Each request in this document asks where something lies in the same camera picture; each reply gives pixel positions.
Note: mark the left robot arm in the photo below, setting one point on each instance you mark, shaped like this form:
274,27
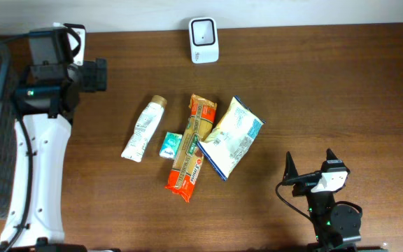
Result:
44,103

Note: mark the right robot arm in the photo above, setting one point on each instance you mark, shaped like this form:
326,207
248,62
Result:
336,224

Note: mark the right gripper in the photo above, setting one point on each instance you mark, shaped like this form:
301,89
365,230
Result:
308,179

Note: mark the yellow white snack bag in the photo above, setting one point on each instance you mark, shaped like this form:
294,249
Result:
231,138

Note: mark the orange spaghetti pack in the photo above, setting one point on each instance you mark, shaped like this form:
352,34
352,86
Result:
189,158

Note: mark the green tissue pack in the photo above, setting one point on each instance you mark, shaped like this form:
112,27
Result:
170,145

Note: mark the white tube gold cap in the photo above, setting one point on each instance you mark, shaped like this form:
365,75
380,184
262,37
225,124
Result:
144,129

